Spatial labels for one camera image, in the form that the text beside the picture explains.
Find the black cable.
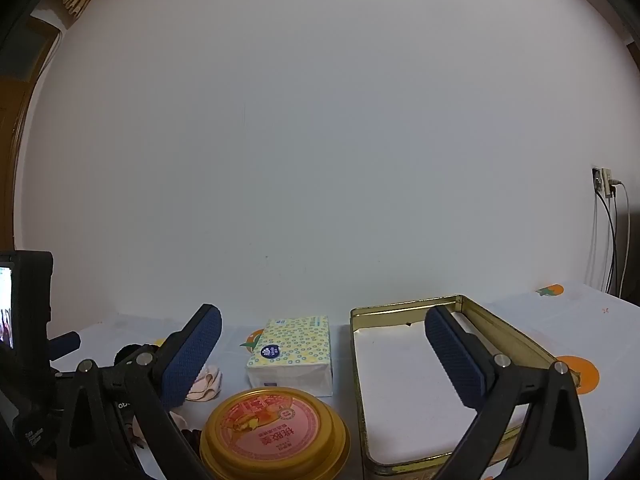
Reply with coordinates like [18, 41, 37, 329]
[595, 190, 620, 296]

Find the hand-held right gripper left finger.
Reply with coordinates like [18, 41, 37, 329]
[55, 304, 222, 480]

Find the black fuzzy sock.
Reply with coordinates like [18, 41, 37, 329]
[114, 344, 147, 367]

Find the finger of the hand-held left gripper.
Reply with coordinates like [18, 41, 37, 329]
[47, 331, 82, 361]

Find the yellow patterned tissue pack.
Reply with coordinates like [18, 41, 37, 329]
[245, 316, 334, 397]

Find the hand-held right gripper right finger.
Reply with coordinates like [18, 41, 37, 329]
[425, 305, 590, 480]

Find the pink face mask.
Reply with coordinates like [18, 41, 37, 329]
[186, 365, 224, 403]

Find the white plug adapter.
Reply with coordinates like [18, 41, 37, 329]
[601, 167, 624, 199]

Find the rectangular gold tin box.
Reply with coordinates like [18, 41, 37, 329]
[349, 294, 581, 479]

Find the white cable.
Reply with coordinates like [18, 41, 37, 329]
[616, 181, 633, 297]

